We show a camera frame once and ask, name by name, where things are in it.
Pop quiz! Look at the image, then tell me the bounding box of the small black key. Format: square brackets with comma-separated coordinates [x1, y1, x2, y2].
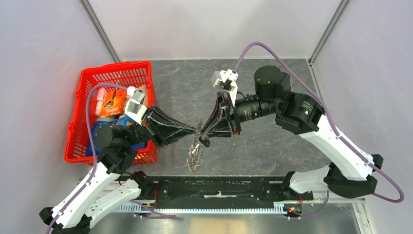
[199, 137, 210, 148]

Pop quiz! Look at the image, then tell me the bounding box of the large ring of keyrings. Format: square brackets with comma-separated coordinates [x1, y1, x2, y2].
[186, 121, 207, 174]

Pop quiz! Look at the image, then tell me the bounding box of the red plastic basket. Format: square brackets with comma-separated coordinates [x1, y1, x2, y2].
[64, 60, 156, 166]

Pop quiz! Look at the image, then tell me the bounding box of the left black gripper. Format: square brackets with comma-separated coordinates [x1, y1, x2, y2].
[125, 104, 197, 149]

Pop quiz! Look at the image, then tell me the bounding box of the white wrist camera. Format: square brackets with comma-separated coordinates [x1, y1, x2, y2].
[125, 86, 148, 125]
[211, 69, 239, 106]

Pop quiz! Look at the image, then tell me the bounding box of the orange snack box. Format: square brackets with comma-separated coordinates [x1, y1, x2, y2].
[98, 89, 127, 117]

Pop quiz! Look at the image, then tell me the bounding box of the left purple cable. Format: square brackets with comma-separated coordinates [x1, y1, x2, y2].
[45, 83, 177, 234]

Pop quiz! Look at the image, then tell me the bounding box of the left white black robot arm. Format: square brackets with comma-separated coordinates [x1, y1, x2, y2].
[39, 104, 196, 234]

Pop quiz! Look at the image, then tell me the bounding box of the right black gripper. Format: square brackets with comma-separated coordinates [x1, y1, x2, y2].
[201, 90, 279, 139]

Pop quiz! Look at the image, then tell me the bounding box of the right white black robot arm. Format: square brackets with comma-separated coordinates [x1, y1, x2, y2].
[199, 65, 383, 200]

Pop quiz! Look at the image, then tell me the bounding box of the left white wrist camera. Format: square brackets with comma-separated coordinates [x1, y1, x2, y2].
[125, 86, 148, 125]

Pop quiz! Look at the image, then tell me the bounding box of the left aluminium frame post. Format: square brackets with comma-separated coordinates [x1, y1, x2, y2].
[79, 0, 121, 62]

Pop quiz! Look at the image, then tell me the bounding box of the blue Doritos chip bag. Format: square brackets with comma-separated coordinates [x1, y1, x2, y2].
[85, 115, 148, 156]

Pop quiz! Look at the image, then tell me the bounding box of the right aluminium frame post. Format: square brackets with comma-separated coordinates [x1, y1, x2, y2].
[308, 0, 351, 65]

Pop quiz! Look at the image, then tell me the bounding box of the aluminium frame post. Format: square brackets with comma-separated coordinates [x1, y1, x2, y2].
[79, 0, 121, 62]
[308, 0, 351, 65]

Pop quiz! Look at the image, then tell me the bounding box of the white slotted cable duct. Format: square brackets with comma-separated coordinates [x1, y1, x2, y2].
[111, 202, 288, 215]

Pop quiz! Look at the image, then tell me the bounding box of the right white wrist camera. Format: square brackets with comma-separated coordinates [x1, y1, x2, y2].
[211, 69, 239, 106]

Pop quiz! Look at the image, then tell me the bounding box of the pink white small packet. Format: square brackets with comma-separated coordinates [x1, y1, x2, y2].
[95, 88, 108, 117]

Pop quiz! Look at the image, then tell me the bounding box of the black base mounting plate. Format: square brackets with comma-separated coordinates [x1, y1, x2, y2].
[139, 175, 314, 209]

